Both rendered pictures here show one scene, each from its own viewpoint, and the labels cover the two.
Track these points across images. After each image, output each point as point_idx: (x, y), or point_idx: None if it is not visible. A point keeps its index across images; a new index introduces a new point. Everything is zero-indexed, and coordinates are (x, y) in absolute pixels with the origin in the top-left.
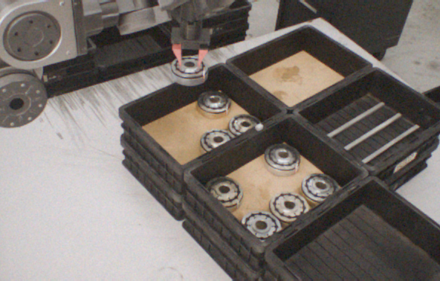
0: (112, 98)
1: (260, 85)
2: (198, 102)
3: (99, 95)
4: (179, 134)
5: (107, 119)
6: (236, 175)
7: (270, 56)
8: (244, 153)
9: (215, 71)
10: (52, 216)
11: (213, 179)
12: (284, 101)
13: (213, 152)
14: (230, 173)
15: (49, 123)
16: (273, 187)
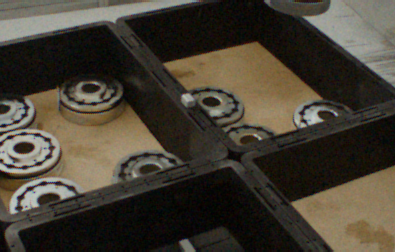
0: None
1: (330, 133)
2: None
3: None
4: (251, 87)
5: None
6: (137, 129)
7: None
8: (159, 114)
9: (384, 96)
10: None
11: (118, 84)
12: (353, 243)
13: (140, 48)
14: (143, 124)
15: (344, 46)
16: (92, 165)
